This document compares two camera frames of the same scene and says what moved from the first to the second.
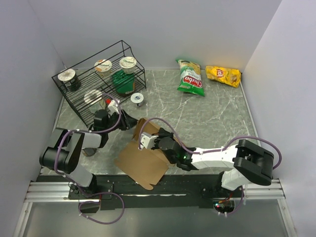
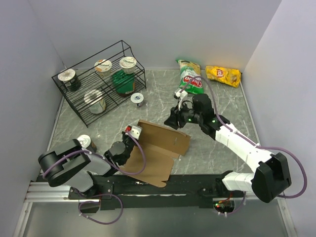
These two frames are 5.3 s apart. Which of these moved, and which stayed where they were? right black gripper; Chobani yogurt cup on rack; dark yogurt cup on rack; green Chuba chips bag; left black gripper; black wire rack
Moved: left black gripper; right black gripper
Stayed: dark yogurt cup on rack; black wire rack; Chobani yogurt cup on rack; green Chuba chips bag
